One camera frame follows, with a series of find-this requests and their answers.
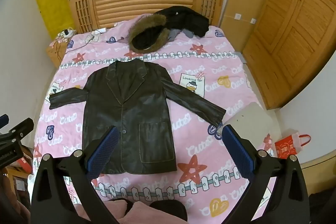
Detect black fur-hooded parka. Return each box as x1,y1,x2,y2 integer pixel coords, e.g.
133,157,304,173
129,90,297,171
128,6,210,53

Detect wooden nightstand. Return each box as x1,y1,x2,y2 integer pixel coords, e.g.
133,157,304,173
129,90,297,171
47,40,69,69

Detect red cardboard box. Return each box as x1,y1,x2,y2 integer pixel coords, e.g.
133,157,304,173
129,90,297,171
16,157,34,175

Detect black cable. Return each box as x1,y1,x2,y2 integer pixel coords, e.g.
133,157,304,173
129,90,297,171
54,36,69,63

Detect pink printed blanket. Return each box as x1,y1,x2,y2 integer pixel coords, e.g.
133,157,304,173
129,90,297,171
33,18,279,224

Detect grey cloth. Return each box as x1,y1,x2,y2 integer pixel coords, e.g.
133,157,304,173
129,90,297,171
168,28,195,42

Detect red gift bag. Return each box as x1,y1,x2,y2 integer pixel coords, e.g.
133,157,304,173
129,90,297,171
275,132,311,159

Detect wooden wardrobe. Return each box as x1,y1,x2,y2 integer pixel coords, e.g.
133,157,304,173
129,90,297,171
242,0,336,110

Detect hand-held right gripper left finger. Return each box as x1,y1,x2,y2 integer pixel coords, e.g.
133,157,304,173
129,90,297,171
31,126,121,224

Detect dark leather jacket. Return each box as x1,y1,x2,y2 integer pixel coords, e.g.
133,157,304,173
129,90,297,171
49,60,227,175

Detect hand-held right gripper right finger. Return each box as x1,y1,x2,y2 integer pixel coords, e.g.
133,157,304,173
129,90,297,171
222,124,309,224

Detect white power strip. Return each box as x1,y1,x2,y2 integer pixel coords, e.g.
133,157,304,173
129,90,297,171
59,28,77,39

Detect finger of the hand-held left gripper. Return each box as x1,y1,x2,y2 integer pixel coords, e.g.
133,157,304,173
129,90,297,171
7,118,35,141
0,114,10,130

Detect person's pink fleece clothing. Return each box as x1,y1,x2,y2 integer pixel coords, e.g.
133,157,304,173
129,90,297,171
76,198,158,224

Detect wooden slatted headboard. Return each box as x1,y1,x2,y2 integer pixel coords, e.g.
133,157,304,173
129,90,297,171
69,0,225,34

